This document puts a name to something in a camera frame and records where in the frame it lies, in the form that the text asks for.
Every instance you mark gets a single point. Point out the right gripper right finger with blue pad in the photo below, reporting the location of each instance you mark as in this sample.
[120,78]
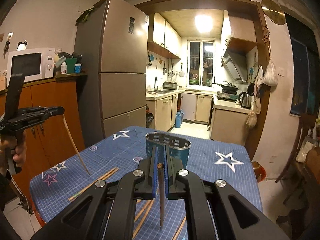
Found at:
[174,189]

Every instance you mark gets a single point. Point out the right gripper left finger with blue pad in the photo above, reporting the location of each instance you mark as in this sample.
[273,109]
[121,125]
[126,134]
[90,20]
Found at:
[146,187]

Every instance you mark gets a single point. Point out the dark wooden chopstick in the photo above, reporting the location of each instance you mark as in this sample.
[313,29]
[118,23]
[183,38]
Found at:
[160,169]

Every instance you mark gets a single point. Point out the thin bamboo chopstick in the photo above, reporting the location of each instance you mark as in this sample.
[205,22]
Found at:
[74,145]

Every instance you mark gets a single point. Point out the kitchen window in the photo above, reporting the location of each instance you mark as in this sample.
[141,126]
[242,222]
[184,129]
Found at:
[201,63]

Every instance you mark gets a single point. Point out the person's left hand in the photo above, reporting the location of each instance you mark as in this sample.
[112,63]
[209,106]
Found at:
[18,143]

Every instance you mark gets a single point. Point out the blue perforated utensil holder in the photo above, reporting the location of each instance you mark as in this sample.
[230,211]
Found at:
[178,146]

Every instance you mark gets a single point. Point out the wooden chopstick beside pair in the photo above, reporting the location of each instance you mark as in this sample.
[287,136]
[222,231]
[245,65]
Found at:
[144,213]

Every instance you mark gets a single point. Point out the orange wooden cabinet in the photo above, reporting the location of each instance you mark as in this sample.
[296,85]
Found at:
[48,144]

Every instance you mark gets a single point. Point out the blue checked star tablecloth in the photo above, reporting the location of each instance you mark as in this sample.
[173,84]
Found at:
[221,198]

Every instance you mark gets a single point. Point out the blue water bottle on floor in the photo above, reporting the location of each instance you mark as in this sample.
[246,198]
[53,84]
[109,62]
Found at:
[179,118]

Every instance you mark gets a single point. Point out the white microwave oven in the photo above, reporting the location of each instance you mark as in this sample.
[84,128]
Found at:
[34,64]

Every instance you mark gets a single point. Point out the wooden chopstick long diagonal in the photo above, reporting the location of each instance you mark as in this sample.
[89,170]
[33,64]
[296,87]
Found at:
[179,229]

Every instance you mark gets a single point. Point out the white pill bottle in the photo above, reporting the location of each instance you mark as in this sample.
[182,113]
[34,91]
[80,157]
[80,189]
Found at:
[64,68]

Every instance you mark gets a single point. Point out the green container on cabinet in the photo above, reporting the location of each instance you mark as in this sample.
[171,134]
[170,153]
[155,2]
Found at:
[71,65]

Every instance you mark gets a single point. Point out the black wok on stove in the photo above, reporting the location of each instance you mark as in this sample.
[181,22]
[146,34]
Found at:
[227,88]

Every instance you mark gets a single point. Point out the steel electric kettle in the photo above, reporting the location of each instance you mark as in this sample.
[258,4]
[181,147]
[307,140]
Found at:
[245,100]

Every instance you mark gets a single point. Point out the steel range hood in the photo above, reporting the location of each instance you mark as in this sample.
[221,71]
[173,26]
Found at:
[236,65]

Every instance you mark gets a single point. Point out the grey three-door refrigerator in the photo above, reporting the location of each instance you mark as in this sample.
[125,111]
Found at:
[113,46]

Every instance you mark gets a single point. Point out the white plastic bag hanging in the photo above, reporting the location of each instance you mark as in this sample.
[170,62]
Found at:
[270,77]

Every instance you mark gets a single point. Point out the dark wooden chair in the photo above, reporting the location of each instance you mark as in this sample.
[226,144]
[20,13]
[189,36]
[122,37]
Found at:
[306,124]

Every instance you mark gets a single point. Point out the dark wall window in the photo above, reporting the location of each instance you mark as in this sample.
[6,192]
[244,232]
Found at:
[305,67]

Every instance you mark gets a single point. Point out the round brass wall clock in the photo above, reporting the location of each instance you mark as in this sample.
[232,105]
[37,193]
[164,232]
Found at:
[273,12]

